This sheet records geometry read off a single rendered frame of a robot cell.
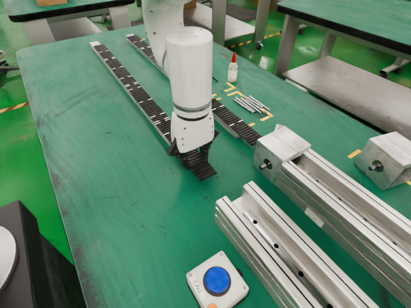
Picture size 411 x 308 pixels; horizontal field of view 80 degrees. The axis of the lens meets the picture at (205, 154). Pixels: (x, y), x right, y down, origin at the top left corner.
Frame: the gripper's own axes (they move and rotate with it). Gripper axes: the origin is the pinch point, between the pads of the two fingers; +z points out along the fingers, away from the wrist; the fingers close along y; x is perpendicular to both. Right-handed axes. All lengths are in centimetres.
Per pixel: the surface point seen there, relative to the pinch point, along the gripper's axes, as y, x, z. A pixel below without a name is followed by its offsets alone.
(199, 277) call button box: 15.3, 26.6, -2.0
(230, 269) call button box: 10.0, 28.5, -2.0
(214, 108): -17.9, -16.3, 0.4
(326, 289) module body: -2.2, 39.9, -0.9
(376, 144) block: -37.7, 25.5, -5.5
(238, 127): -18.1, -4.1, 0.5
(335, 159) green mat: -35.3, 19.6, 3.9
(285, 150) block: -16.9, 14.7, -5.6
